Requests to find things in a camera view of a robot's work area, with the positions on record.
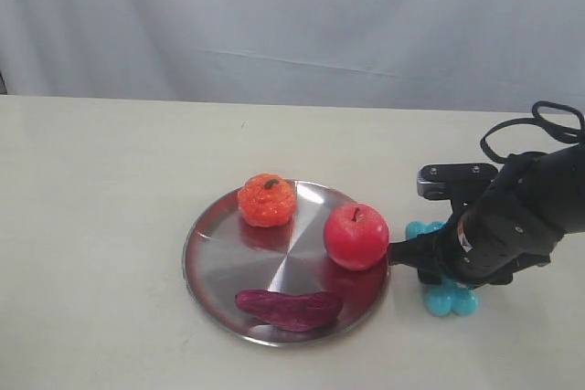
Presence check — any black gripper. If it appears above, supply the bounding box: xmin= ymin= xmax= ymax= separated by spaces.
xmin=388 ymin=179 xmax=565 ymax=288

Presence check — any blue round toy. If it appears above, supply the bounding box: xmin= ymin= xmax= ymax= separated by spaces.
xmin=405 ymin=221 xmax=478 ymax=317

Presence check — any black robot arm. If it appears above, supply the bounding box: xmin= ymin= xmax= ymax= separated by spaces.
xmin=388 ymin=145 xmax=584 ymax=289

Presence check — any red apple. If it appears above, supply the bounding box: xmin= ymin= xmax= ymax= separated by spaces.
xmin=323 ymin=203 xmax=390 ymax=271

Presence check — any purple sweet potato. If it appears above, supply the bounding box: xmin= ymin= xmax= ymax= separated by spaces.
xmin=235 ymin=290 xmax=344 ymax=332

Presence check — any orange toy tangerine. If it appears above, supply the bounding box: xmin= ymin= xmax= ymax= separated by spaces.
xmin=237 ymin=174 xmax=297 ymax=227

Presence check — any metal bowl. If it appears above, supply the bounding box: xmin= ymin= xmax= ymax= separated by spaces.
xmin=182 ymin=180 xmax=390 ymax=347

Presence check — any white backdrop curtain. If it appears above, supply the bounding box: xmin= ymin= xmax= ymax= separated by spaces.
xmin=1 ymin=0 xmax=584 ymax=111

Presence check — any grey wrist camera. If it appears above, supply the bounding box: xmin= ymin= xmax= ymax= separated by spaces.
xmin=417 ymin=163 xmax=498 ymax=203

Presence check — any black looped cable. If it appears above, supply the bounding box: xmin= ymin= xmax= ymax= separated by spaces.
xmin=479 ymin=100 xmax=585 ymax=166

